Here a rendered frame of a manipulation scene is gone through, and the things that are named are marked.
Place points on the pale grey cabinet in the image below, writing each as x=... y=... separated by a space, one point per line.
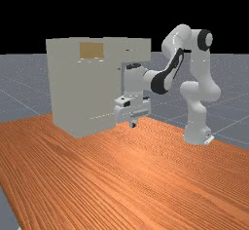
x=81 y=94

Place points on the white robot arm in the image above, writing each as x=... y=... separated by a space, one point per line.
x=197 y=87

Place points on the pale grey cabinet drawer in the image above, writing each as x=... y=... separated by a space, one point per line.
x=133 y=50

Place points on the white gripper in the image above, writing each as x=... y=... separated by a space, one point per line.
x=131 y=107

